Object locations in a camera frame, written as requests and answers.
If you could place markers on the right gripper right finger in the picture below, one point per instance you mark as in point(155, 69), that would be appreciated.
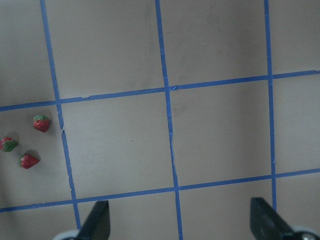
point(266, 223)

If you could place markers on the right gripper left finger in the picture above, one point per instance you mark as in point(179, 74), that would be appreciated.
point(97, 223)

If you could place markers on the strawberry three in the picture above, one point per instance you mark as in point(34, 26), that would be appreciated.
point(27, 161)

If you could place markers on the strawberry two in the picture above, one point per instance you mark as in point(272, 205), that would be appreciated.
point(41, 123)

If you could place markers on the strawberry one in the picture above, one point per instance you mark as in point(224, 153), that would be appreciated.
point(7, 144)

